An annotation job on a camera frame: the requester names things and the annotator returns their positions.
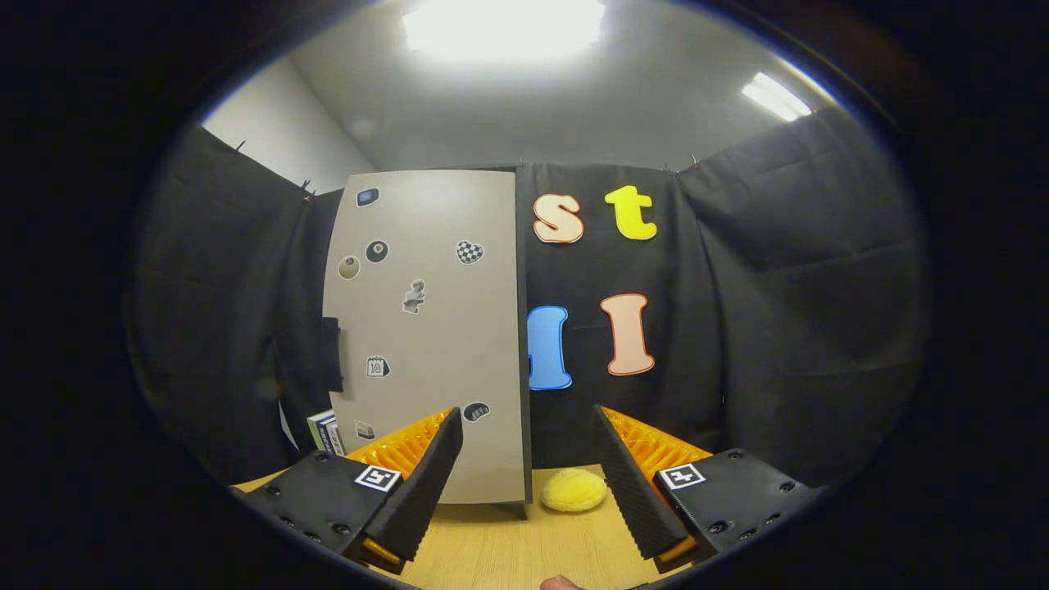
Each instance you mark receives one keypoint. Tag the black backdrop cloth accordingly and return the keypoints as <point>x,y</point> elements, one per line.
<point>778,328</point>

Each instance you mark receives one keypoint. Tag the small ceiling light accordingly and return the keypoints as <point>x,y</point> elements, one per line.
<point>777,97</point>

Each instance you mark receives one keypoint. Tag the yellow fuzzy plush item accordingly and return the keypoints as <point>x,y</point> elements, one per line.
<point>574,490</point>

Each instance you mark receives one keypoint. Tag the green spine book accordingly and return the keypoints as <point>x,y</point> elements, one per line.
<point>316,430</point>

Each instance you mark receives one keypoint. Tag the blue spine book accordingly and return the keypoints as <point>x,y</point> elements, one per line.
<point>328,433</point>

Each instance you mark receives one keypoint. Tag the dark grey shoe cabinet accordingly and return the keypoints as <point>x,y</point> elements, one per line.
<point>525,369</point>

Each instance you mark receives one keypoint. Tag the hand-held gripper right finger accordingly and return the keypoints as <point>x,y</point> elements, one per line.
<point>627,483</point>

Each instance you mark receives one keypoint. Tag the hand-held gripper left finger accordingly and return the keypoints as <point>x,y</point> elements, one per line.
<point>426,483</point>

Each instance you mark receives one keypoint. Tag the large ceiling light panel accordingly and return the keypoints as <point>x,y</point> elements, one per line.
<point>504,29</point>

